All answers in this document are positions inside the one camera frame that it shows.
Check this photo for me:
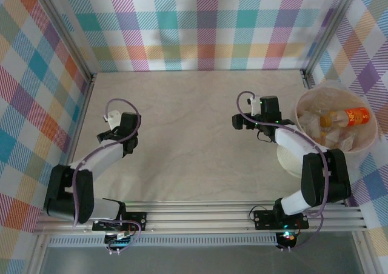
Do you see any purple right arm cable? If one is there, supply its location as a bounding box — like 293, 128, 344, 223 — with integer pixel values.
236, 91, 331, 252

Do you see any controller board green terminal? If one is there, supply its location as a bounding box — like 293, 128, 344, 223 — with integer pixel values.
104, 230, 136, 256

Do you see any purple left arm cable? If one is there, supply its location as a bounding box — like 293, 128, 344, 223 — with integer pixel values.
72, 98, 143, 252

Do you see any controller board lit LED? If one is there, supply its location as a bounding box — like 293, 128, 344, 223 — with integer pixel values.
276, 230, 299, 253

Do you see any aluminium frame leg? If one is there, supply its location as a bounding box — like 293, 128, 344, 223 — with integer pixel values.
353, 233, 375, 274
28, 233, 51, 274

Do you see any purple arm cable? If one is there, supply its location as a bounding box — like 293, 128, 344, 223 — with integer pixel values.
236, 91, 331, 252
72, 98, 143, 252

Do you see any aluminium frame post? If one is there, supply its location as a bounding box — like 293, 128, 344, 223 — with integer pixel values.
302, 0, 363, 78
28, 0, 97, 85

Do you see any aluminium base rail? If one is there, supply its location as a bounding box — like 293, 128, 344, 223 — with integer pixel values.
32, 198, 370, 236

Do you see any white round bin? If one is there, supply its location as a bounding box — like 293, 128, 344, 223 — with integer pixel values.
276, 84, 380, 178

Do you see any grey slotted cable duct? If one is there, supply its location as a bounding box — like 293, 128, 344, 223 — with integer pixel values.
47, 236, 279, 247

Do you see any aluminium table side rail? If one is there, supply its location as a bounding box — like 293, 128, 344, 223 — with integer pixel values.
299, 68, 315, 90
51, 72, 98, 211

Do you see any orange small carton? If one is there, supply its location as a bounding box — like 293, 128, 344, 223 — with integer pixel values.
320, 107, 371, 128

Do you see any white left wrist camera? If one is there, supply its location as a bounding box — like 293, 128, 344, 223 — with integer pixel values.
102, 109, 122, 125

